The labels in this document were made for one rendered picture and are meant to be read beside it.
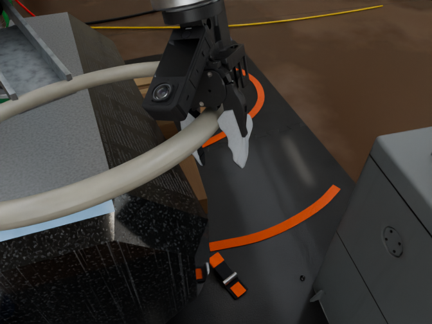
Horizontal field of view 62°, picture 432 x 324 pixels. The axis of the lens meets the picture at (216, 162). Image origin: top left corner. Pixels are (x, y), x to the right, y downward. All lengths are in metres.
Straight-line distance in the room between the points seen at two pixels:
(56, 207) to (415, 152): 0.83
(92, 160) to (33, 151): 0.17
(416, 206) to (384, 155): 0.15
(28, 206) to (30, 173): 0.60
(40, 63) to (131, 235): 0.45
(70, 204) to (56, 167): 0.60
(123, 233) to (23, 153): 0.35
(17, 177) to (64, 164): 0.11
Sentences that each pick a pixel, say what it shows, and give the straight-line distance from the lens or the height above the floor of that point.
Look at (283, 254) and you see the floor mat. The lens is 1.69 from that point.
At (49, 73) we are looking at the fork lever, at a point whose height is 1.02.
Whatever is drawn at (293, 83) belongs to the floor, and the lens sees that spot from 2.69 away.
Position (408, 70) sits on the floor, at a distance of 3.11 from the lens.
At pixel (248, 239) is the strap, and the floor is 0.02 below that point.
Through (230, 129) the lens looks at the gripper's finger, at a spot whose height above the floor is 1.17.
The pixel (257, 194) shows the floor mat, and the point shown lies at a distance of 1.87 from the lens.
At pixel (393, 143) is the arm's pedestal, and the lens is 1.00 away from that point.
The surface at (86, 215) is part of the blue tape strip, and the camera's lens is 0.90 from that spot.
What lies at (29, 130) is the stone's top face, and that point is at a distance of 1.13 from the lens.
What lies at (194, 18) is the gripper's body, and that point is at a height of 1.29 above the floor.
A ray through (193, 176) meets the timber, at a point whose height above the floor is 0.14.
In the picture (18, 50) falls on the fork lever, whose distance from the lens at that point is 1.02.
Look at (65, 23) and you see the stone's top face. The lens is 1.67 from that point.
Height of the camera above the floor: 1.47
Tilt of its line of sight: 46 degrees down
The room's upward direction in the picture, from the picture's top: straight up
